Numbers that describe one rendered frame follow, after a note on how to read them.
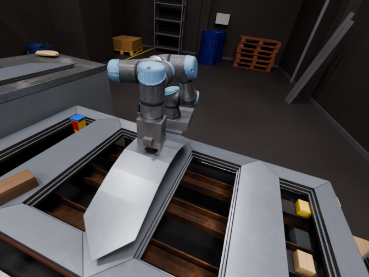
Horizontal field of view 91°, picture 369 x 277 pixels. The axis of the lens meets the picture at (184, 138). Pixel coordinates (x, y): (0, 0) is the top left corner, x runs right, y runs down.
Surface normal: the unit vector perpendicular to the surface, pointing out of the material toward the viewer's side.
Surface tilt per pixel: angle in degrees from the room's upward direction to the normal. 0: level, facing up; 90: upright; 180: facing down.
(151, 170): 18
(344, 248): 0
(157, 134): 90
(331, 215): 0
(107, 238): 30
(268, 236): 0
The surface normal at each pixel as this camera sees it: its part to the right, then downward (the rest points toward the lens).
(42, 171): 0.11, -0.81
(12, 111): 0.93, 0.28
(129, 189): -0.06, -0.50
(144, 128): -0.20, 0.55
